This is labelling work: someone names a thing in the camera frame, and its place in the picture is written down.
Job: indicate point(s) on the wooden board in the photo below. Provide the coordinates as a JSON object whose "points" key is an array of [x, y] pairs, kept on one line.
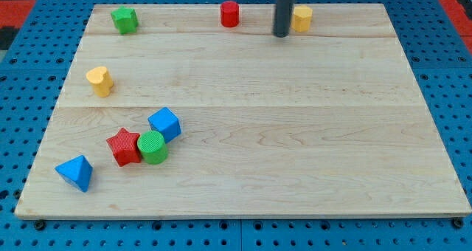
{"points": [[324, 124]]}

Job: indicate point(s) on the blue cube block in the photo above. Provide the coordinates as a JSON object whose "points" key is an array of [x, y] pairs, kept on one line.
{"points": [[165, 122]]}

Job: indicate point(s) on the green cylinder block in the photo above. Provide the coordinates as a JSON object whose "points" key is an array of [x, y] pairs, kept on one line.
{"points": [[152, 147]]}

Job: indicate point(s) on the red cylinder block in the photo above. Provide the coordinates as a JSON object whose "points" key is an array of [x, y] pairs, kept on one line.
{"points": [[229, 11]]}

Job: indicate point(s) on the red star block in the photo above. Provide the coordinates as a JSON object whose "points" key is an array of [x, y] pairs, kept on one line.
{"points": [[124, 147]]}

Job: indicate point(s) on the yellow hexagon block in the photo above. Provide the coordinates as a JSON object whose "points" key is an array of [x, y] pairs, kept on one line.
{"points": [[301, 18]]}

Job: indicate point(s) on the dark grey cylindrical robot stick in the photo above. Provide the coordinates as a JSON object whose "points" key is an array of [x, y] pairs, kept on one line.
{"points": [[282, 18]]}

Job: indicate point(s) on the yellow heart block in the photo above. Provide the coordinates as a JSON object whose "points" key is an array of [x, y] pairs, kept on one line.
{"points": [[100, 81]]}

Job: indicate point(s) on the green star block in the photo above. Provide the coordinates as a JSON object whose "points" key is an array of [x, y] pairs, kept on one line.
{"points": [[125, 19]]}

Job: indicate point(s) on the blue triangle block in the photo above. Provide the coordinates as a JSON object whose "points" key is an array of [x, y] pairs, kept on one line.
{"points": [[77, 172]]}

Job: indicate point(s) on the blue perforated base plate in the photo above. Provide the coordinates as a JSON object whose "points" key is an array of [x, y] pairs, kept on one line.
{"points": [[43, 36]]}

